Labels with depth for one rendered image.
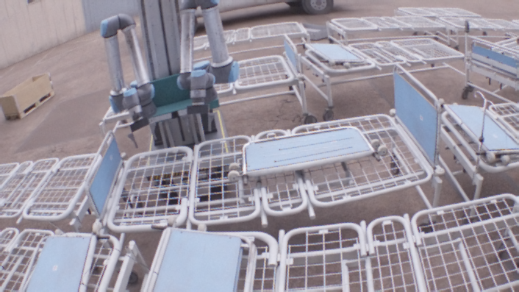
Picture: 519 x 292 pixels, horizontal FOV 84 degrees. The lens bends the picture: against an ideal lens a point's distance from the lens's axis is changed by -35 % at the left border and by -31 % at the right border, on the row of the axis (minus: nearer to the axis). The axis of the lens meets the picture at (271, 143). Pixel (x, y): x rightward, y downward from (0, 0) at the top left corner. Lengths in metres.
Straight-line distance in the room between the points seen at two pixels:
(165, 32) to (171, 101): 0.54
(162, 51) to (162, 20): 0.25
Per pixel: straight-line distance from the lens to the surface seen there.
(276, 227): 2.69
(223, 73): 2.67
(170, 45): 2.93
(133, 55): 2.54
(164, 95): 2.95
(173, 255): 1.75
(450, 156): 3.40
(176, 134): 3.16
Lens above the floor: 1.73
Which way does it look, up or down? 28 degrees down
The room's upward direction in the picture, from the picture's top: 8 degrees counter-clockwise
